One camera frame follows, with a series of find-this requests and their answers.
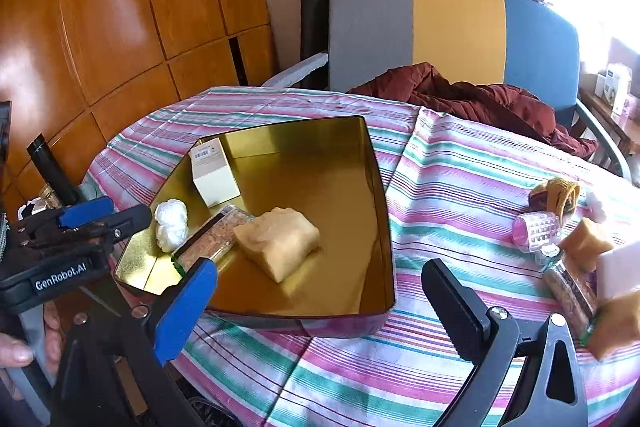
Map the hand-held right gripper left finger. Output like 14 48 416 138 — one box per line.
50 257 221 427

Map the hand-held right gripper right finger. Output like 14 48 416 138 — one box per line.
421 258 588 427

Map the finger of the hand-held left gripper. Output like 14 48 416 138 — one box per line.
22 197 115 240
75 205 152 253

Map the pink hair roller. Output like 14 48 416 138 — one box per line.
515 210 563 254

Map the brown coarse sponge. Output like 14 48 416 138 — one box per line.
559 218 615 270

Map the brown yellow knitted item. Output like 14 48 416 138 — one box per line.
529 177 582 228

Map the yellow sponge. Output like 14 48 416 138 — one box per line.
585 292 640 362

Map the white foam block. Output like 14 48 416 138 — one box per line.
596 241 640 303

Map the white plastic ball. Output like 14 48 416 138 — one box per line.
152 198 190 253
580 189 608 223

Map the gold tin box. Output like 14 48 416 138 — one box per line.
112 116 397 337

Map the person's left hand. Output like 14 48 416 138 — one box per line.
0 299 66 403

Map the black tube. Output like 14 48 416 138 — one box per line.
27 134 81 202

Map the striped tablecloth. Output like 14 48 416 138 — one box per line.
82 87 640 427

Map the small white carton box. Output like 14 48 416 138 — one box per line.
190 137 243 208

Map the pale tan sponge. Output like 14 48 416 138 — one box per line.
232 207 321 284

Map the maroon jacket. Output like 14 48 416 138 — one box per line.
346 62 599 160

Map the wooden wardrobe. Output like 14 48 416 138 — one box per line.
0 0 278 208

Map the wooden side table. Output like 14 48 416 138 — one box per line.
580 87 640 168

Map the tall white carton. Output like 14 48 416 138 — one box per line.
602 63 633 115

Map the grey yellow blue chair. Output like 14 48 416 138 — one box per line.
260 0 633 182

